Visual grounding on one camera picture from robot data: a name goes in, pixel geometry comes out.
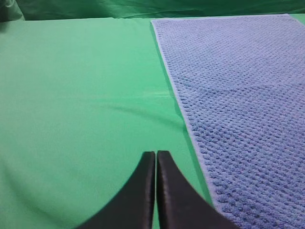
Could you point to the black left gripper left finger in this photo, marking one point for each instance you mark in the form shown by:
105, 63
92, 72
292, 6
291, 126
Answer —
133, 206

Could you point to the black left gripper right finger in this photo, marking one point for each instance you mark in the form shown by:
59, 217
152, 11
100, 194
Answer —
179, 205

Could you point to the blue waffle-weave towel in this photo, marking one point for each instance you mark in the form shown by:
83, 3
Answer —
240, 85

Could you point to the green backdrop cloth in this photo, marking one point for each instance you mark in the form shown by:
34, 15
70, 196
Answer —
11, 10

